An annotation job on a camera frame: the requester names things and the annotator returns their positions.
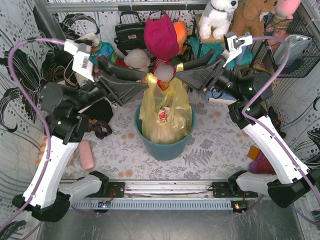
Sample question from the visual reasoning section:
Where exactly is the yellow trash bag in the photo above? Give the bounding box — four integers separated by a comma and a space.
139, 73, 193, 145

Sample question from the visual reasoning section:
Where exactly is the blue handled mop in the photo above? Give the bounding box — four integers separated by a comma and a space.
204, 46, 247, 104

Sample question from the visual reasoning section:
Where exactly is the brown patterned handbag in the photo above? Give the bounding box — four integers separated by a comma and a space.
87, 119, 113, 140

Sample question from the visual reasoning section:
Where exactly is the yellow plush duck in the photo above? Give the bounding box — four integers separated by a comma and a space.
253, 60, 269, 72

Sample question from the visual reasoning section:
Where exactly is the pink case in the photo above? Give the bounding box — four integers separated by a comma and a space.
78, 140, 95, 171

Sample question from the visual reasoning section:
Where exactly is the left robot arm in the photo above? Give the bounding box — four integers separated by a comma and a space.
12, 56, 148, 222

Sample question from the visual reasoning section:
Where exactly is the orange plush toy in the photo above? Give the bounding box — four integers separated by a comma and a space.
173, 21, 187, 55

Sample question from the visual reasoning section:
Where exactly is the white plush dog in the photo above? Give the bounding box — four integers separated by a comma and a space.
199, 0, 239, 40

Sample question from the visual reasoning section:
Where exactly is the silver foil pouch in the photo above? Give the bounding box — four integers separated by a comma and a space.
273, 34, 312, 66

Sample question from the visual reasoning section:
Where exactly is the black leather handbag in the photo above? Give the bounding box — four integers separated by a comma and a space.
114, 11, 147, 56

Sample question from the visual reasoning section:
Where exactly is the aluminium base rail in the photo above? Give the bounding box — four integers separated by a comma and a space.
59, 178, 271, 200

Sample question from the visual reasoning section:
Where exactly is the orange checkered cloth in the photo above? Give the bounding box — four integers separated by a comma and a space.
36, 136, 47, 165

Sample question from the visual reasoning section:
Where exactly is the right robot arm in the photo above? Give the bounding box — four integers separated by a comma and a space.
175, 50, 320, 208

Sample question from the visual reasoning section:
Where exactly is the red cloth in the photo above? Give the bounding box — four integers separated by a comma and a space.
115, 58, 128, 68

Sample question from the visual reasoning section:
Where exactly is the brown teddy bear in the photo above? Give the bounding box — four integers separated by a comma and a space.
231, 0, 278, 37

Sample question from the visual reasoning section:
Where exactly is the pink plush toy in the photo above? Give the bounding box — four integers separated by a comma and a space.
268, 0, 301, 31

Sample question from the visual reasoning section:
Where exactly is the black wire basket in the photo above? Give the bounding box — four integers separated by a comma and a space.
264, 11, 320, 78

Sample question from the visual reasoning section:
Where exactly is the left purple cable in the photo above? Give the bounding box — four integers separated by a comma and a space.
0, 37, 68, 233

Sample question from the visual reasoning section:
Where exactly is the purple orange sock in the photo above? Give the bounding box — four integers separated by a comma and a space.
247, 145, 275, 175

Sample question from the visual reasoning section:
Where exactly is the crumpled paper trash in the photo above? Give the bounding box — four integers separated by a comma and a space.
158, 106, 170, 123

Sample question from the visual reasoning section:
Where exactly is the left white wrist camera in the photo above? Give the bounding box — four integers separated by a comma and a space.
63, 39, 95, 82

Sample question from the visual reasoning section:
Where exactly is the cream plush lamb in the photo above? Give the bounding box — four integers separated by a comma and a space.
124, 48, 151, 73

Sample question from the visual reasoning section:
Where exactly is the pink white plush doll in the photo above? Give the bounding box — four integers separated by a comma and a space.
153, 58, 175, 84

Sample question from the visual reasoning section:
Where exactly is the cream canvas tote bag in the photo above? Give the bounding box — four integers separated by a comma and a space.
63, 58, 85, 87

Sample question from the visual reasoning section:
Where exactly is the magenta cloth bag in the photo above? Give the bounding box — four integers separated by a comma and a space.
143, 13, 179, 60

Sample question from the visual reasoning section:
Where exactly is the teal trash bin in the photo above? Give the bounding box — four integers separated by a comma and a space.
133, 103, 196, 161

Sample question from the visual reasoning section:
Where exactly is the teal cloth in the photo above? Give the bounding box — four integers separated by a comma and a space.
188, 36, 254, 66

